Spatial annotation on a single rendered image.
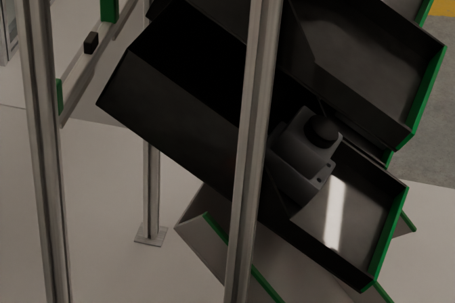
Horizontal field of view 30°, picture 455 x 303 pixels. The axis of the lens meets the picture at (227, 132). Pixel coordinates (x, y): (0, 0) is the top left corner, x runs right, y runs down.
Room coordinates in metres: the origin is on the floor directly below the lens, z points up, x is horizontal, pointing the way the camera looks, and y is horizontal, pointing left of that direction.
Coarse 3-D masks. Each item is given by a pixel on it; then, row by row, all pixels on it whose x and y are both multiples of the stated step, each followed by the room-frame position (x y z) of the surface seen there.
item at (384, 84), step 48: (192, 0) 0.54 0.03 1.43; (240, 0) 0.53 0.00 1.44; (288, 0) 0.52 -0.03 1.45; (336, 0) 0.63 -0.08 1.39; (288, 48) 0.52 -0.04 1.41; (336, 48) 0.57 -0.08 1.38; (384, 48) 0.60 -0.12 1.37; (432, 48) 0.61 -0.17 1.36; (336, 96) 0.50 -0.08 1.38; (384, 96) 0.54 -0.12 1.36; (384, 144) 0.49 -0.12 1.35
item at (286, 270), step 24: (216, 192) 0.61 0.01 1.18; (192, 216) 0.57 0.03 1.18; (216, 216) 0.59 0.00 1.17; (192, 240) 0.54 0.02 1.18; (216, 240) 0.53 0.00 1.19; (264, 240) 0.60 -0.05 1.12; (216, 264) 0.53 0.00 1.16; (264, 264) 0.58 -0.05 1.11; (288, 264) 0.60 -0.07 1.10; (312, 264) 0.62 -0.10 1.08; (264, 288) 0.52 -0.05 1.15; (288, 288) 0.57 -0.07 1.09; (312, 288) 0.59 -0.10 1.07; (336, 288) 0.61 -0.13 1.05
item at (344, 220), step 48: (144, 48) 0.63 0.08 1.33; (192, 48) 0.68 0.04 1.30; (240, 48) 0.66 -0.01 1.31; (144, 96) 0.55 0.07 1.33; (192, 96) 0.54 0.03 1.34; (240, 96) 0.65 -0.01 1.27; (288, 96) 0.65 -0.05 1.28; (192, 144) 0.54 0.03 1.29; (336, 192) 0.58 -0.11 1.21; (384, 192) 0.61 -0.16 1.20; (288, 240) 0.51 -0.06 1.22; (336, 240) 0.53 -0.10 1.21; (384, 240) 0.54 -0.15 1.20
